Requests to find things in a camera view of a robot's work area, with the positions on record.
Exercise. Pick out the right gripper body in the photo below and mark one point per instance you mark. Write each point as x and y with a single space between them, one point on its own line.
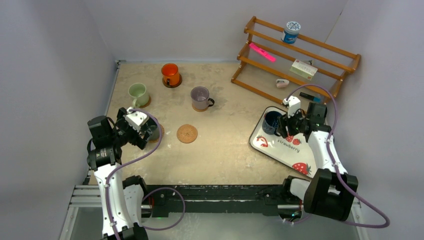
294 121

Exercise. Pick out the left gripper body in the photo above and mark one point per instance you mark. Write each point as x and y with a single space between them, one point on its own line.
126 131

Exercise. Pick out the woven rattan coaster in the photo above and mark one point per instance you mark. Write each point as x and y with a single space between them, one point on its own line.
156 136
187 133

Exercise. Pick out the dark blue mug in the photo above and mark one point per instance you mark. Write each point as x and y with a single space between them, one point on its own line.
270 122

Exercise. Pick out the light green mug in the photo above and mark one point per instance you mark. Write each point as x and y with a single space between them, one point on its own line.
139 93

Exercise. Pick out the dark brown wooden coaster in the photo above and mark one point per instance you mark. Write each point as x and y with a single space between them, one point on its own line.
168 85

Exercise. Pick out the orange mug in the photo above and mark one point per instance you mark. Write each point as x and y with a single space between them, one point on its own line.
170 72

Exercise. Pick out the pink purple mug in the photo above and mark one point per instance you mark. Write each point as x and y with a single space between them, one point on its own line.
200 97

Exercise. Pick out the dark grey mug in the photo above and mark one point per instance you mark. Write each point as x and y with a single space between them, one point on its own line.
150 130

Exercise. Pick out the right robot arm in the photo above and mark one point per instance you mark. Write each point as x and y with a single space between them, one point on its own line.
327 194

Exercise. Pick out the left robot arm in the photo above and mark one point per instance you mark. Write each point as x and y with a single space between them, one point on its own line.
120 198

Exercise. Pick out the strawberry print tray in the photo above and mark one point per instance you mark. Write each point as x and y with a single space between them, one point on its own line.
293 151

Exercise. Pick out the black blue marker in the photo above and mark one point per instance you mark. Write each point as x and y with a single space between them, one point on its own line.
310 97

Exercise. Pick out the green white box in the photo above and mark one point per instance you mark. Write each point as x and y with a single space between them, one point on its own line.
303 69

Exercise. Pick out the pink highlighter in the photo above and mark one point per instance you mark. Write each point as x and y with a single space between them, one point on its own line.
262 52

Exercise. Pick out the blue white jar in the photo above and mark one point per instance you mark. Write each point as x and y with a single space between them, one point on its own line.
291 32

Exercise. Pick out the wooden tiered shelf rack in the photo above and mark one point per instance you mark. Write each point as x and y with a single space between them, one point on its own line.
243 57

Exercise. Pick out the black aluminium mounting rail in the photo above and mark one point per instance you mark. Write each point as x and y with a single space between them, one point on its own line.
160 200

